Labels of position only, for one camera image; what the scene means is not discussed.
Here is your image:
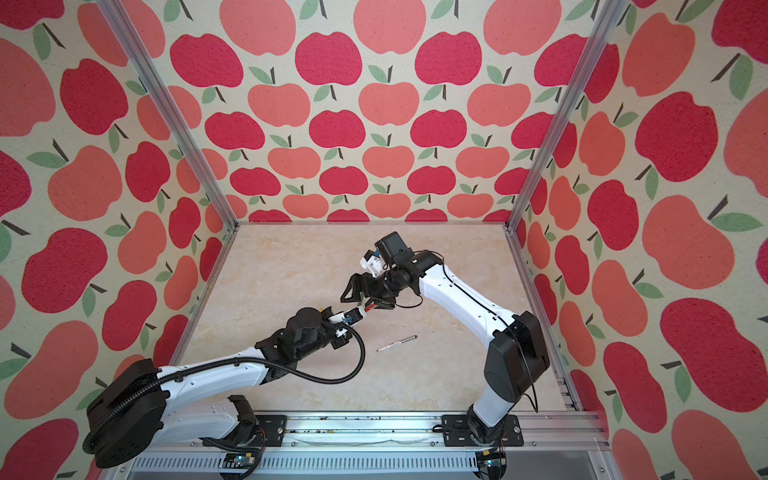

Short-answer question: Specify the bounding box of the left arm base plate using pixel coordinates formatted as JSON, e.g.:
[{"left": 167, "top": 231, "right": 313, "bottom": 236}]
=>
[{"left": 202, "top": 413, "right": 288, "bottom": 449}]

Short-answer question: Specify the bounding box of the white pen right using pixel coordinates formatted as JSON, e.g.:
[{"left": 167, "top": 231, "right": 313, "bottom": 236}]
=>
[{"left": 376, "top": 335, "right": 418, "bottom": 352}]

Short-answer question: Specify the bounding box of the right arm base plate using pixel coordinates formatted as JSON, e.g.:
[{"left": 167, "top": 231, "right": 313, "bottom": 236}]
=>
[{"left": 432, "top": 414, "right": 525, "bottom": 448}]

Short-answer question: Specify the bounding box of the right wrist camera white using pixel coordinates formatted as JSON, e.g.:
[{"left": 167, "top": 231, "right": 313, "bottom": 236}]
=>
[{"left": 360, "top": 250, "right": 386, "bottom": 278}]

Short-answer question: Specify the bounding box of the aluminium frame rail front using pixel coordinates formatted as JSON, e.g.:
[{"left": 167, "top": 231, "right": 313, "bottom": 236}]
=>
[{"left": 100, "top": 411, "right": 622, "bottom": 479}]

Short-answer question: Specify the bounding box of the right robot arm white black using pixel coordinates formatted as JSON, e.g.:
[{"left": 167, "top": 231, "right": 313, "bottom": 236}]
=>
[{"left": 330, "top": 232, "right": 551, "bottom": 446}]

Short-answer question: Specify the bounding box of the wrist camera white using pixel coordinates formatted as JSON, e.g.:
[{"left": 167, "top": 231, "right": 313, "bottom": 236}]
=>
[
  {"left": 360, "top": 250, "right": 386, "bottom": 278},
  {"left": 328, "top": 306, "right": 366, "bottom": 326}
]

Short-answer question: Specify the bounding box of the right aluminium frame post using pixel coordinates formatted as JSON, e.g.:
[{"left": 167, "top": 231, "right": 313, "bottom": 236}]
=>
[{"left": 504, "top": 0, "right": 630, "bottom": 238}]

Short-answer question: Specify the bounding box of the aluminium frame post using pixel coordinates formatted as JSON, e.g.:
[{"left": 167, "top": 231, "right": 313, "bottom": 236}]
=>
[
  {"left": 96, "top": 0, "right": 239, "bottom": 232},
  {"left": 504, "top": 0, "right": 630, "bottom": 238}
]

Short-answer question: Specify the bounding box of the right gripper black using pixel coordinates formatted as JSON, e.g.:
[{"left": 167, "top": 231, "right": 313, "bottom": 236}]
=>
[{"left": 342, "top": 271, "right": 400, "bottom": 309}]

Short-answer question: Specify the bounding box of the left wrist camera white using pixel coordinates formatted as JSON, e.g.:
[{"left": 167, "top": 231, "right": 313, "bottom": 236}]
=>
[{"left": 328, "top": 306, "right": 366, "bottom": 326}]

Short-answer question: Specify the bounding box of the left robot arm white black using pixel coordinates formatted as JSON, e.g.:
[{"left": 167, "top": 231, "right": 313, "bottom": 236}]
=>
[{"left": 82, "top": 307, "right": 366, "bottom": 469}]

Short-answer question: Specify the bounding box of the left aluminium frame post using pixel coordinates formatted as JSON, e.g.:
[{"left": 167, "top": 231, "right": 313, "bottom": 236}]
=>
[{"left": 96, "top": 0, "right": 239, "bottom": 232}]

